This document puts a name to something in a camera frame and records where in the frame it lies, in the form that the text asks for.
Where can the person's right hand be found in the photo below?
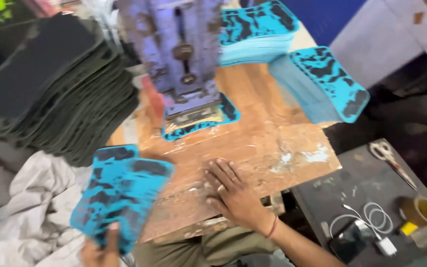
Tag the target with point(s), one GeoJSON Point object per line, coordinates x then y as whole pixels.
{"type": "Point", "coordinates": [241, 202]}

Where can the person's left hand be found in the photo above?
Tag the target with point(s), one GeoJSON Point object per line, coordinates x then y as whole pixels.
{"type": "Point", "coordinates": [96, 256]}

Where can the blue camouflage sheet bundle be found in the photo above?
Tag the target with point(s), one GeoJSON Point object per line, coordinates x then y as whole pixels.
{"type": "Point", "coordinates": [122, 193]}

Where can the red thread wristband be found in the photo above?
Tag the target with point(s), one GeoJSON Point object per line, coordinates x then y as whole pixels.
{"type": "Point", "coordinates": [272, 227]}

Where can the person's olive trousers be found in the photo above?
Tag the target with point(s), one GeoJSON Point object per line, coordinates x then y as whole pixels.
{"type": "Point", "coordinates": [202, 248]}

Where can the white crumpled sack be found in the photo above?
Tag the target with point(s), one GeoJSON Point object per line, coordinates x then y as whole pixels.
{"type": "Point", "coordinates": [32, 207]}

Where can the single blue camouflage sheet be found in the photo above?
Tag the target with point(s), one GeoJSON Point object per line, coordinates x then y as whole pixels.
{"type": "Point", "coordinates": [198, 128]}

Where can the black side table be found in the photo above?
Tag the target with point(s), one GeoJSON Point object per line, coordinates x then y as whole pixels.
{"type": "Point", "coordinates": [350, 185]}

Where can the black phone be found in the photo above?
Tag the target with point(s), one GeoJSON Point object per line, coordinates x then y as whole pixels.
{"type": "Point", "coordinates": [350, 243]}

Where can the leaning blue camouflage sheet stack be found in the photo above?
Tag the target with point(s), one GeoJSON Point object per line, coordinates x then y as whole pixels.
{"type": "Point", "coordinates": [321, 85]}

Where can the white charger adapter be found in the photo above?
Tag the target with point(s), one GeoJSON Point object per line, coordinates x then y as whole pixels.
{"type": "Point", "coordinates": [386, 246]}

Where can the silver scissors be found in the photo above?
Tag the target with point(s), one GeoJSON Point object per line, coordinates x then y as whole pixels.
{"type": "Point", "coordinates": [387, 155]}

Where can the purple metal press machine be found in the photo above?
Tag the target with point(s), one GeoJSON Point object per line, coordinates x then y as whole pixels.
{"type": "Point", "coordinates": [184, 52]}

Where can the small yellow block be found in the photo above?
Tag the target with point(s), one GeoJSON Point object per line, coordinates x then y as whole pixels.
{"type": "Point", "coordinates": [409, 229]}

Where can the flat blue camouflage sheet stack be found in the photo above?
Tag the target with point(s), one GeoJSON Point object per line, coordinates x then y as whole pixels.
{"type": "Point", "coordinates": [256, 31]}

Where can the stack of dark grey sheets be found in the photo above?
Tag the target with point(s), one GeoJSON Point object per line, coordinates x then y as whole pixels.
{"type": "Point", "coordinates": [57, 89]}

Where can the brown tape roll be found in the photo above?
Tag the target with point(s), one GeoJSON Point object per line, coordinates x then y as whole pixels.
{"type": "Point", "coordinates": [419, 211]}

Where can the blue panel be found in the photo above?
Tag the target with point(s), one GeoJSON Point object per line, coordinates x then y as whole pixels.
{"type": "Point", "coordinates": [321, 18]}

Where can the grey board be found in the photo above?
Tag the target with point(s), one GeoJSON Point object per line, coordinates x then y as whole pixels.
{"type": "Point", "coordinates": [380, 40]}

